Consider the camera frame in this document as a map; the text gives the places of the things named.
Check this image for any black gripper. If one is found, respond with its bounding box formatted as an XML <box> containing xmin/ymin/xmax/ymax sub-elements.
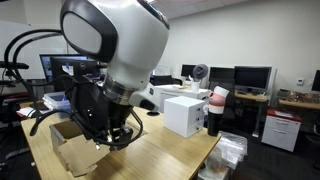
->
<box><xmin>68</xmin><ymin>81</ymin><xmax>134</xmax><ymax>149</ymax></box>

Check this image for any brown cardboard box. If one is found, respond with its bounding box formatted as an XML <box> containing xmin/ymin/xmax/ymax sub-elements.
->
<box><xmin>48</xmin><ymin>114</ymin><xmax>148</xmax><ymax>178</ymax></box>

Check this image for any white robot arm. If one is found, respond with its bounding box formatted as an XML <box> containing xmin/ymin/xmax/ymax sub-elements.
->
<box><xmin>60</xmin><ymin>0</ymin><xmax>170</xmax><ymax>150</ymax></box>

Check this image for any white file storage box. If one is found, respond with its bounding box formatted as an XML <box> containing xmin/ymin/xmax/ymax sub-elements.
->
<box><xmin>155</xmin><ymin>85</ymin><xmax>209</xmax><ymax>113</ymax></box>

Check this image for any clear plastic storage bin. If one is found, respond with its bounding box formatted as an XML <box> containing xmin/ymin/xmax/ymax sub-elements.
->
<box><xmin>43</xmin><ymin>92</ymin><xmax>71</xmax><ymax>110</ymax></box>

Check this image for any white small drawer unit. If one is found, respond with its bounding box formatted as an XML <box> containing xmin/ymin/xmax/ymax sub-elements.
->
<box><xmin>163</xmin><ymin>96</ymin><xmax>205</xmax><ymax>138</ymax></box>

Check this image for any white mug with utensils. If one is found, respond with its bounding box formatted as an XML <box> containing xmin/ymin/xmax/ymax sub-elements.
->
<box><xmin>188</xmin><ymin>76</ymin><xmax>200</xmax><ymax>93</ymax></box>

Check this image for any black desk fan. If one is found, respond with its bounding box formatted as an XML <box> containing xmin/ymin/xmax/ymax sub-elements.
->
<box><xmin>193</xmin><ymin>64</ymin><xmax>208</xmax><ymax>82</ymax></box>

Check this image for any plastic bag on floor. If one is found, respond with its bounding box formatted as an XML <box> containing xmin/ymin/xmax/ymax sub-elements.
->
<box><xmin>198</xmin><ymin>131</ymin><xmax>248</xmax><ymax>180</ymax></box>

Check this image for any black computer monitor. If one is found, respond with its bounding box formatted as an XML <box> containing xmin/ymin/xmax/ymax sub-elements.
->
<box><xmin>234</xmin><ymin>66</ymin><xmax>272</xmax><ymax>90</ymax></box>

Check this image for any white red filing cabinet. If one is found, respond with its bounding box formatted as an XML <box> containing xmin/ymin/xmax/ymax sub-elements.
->
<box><xmin>262</xmin><ymin>108</ymin><xmax>302</xmax><ymax>152</ymax></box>

